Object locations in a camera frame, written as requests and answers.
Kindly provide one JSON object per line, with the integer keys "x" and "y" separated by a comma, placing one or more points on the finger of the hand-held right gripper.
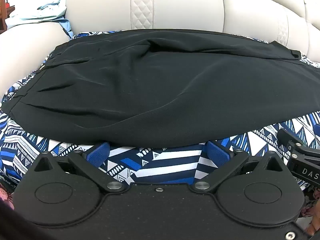
{"x": 293, "y": 140}

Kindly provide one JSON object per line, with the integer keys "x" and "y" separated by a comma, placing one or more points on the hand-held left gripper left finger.
{"x": 98, "y": 153}

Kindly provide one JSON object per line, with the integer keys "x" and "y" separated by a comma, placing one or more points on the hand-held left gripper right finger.
{"x": 218, "y": 153}

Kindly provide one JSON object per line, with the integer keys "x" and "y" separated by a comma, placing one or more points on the black pants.
{"x": 150, "y": 85}

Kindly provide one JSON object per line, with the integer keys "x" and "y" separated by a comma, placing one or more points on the blue white patterned blanket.
{"x": 170, "y": 163}

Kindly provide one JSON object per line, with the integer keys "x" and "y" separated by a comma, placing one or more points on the light blue cloth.
{"x": 37, "y": 12}

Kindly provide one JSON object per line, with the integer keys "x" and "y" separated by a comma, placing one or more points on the beige leather sofa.
{"x": 180, "y": 2}

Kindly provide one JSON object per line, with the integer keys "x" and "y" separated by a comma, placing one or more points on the wooden furniture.
{"x": 3, "y": 7}

